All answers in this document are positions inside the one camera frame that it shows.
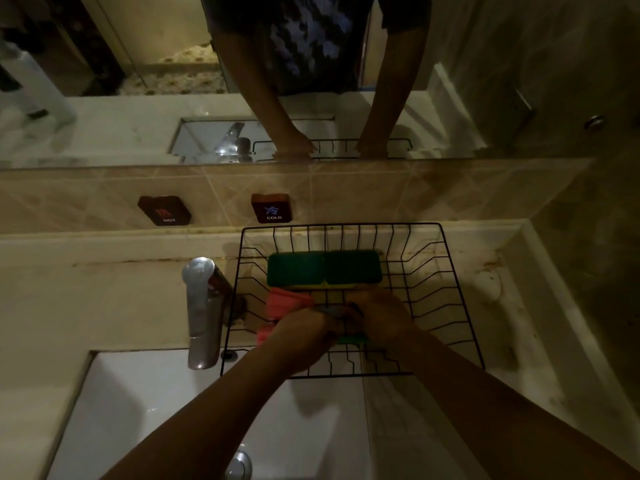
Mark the person's right hand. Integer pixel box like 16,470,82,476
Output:
345,287,427,365

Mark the green yellow sponge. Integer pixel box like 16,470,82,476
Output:
325,249,384,289
266,251,327,291

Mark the metal sink drain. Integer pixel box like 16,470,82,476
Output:
225,449,253,480

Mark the person's left forearm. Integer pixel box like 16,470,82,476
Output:
102,344,301,480

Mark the black wire basket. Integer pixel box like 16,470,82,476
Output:
219,222,486,381

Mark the dark label with red symbol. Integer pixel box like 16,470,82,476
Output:
137,195,193,227

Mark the wall mirror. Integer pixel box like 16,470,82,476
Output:
0,0,640,169

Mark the dark label with blue symbol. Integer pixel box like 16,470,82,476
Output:
250,193,293,225

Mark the person's left hand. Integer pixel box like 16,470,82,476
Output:
265,305,346,379

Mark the chrome faucet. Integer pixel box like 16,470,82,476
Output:
181,257,246,371

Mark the person's right forearm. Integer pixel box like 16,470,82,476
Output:
395,339,640,480

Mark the white sink basin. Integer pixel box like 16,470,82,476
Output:
45,347,372,480

